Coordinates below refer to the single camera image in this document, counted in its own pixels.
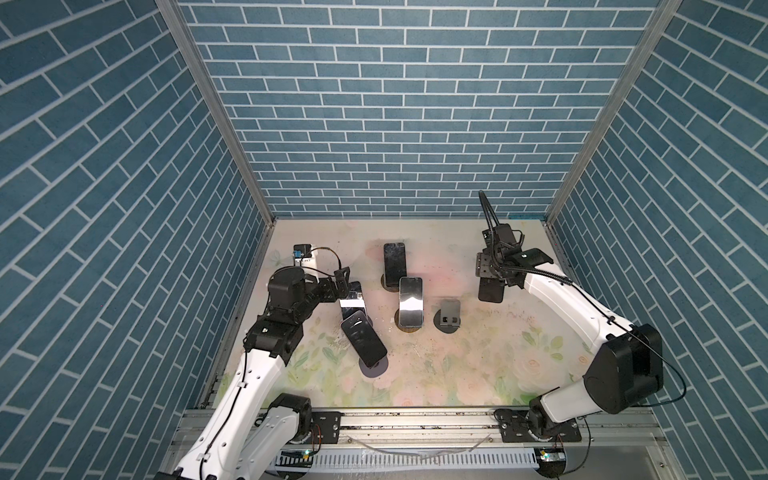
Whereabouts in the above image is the white slotted cable duct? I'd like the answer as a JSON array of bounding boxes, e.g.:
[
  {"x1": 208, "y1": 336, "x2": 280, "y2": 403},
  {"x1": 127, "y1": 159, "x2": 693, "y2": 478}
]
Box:
[{"x1": 267, "y1": 448, "x2": 539, "y2": 474}]

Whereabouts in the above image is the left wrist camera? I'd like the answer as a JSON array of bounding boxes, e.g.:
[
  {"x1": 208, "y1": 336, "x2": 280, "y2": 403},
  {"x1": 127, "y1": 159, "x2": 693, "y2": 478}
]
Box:
[{"x1": 293, "y1": 243, "x2": 317, "y2": 270}]

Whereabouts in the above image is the aluminium mounting rail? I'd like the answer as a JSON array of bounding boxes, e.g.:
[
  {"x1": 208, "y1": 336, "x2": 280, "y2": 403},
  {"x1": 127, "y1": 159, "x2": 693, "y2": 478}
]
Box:
[{"x1": 161, "y1": 405, "x2": 679, "y2": 448}]

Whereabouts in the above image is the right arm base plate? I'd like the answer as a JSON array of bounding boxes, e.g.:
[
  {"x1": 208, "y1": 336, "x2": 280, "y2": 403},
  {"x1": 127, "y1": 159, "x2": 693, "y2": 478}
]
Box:
[{"x1": 493, "y1": 408, "x2": 582, "y2": 443}]

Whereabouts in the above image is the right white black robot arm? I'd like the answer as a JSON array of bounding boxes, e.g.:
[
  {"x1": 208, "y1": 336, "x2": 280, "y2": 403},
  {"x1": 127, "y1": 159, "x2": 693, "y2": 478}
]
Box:
[{"x1": 475, "y1": 247, "x2": 671, "y2": 441}]

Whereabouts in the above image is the grey phone stand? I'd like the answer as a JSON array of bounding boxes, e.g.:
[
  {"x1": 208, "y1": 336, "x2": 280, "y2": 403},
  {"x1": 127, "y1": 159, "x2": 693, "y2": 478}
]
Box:
[
  {"x1": 433, "y1": 298, "x2": 461, "y2": 334},
  {"x1": 358, "y1": 357, "x2": 389, "y2": 378}
]

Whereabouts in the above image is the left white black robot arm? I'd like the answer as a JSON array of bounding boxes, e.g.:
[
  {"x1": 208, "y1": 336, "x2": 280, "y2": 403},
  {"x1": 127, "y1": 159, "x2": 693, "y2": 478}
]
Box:
[{"x1": 155, "y1": 266, "x2": 350, "y2": 479}]

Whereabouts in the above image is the shiny phone stand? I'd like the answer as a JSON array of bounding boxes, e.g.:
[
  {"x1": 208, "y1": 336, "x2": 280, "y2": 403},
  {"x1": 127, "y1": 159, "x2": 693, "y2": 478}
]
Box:
[
  {"x1": 478, "y1": 278, "x2": 506, "y2": 303},
  {"x1": 339, "y1": 281, "x2": 366, "y2": 320},
  {"x1": 398, "y1": 276, "x2": 424, "y2": 329}
]

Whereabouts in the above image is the black phone back stand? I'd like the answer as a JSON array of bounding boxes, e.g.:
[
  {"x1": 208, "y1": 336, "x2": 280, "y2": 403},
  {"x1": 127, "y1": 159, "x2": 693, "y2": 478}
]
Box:
[{"x1": 383, "y1": 242, "x2": 407, "y2": 278}]

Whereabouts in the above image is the black phone stand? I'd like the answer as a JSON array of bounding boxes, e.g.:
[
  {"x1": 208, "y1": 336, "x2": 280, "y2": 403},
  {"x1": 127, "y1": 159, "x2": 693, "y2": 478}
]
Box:
[
  {"x1": 341, "y1": 311, "x2": 387, "y2": 368},
  {"x1": 383, "y1": 242, "x2": 407, "y2": 278}
]

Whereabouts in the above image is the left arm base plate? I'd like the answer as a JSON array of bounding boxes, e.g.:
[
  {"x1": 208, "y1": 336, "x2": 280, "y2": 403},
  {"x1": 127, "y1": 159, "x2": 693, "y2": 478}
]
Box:
[{"x1": 289, "y1": 411, "x2": 342, "y2": 445}]

